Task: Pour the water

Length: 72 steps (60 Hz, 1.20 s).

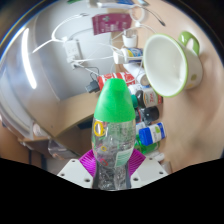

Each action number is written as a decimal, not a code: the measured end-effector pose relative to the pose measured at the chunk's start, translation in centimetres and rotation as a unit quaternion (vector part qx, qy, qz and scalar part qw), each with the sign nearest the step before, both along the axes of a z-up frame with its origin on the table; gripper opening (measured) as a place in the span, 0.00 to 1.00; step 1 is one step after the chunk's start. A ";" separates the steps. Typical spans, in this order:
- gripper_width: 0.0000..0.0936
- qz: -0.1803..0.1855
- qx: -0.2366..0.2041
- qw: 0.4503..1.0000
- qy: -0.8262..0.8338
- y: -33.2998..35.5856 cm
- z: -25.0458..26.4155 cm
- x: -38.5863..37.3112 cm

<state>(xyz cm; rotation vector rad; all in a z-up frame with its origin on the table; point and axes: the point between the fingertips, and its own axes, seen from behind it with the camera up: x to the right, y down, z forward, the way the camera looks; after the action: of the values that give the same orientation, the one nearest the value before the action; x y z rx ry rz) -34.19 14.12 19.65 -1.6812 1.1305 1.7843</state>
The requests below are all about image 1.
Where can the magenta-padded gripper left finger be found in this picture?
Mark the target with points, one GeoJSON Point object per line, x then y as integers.
{"type": "Point", "coordinates": [75, 173]}

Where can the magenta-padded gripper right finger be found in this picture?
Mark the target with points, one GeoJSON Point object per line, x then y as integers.
{"type": "Point", "coordinates": [150, 171]}

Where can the clear bottle with green cap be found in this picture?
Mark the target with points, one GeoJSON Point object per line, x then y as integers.
{"type": "Point", "coordinates": [115, 103]}

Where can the green soap bottle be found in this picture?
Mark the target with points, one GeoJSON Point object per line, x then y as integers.
{"type": "Point", "coordinates": [146, 146]}

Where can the white bottle with blue label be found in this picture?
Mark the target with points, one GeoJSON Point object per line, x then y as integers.
{"type": "Point", "coordinates": [151, 133]}

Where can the red and white canister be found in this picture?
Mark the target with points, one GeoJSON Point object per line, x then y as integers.
{"type": "Point", "coordinates": [106, 79]}

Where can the white power strip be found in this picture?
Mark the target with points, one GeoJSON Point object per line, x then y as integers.
{"type": "Point", "coordinates": [72, 51]}

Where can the maroon packet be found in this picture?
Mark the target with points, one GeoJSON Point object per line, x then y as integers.
{"type": "Point", "coordinates": [111, 23]}

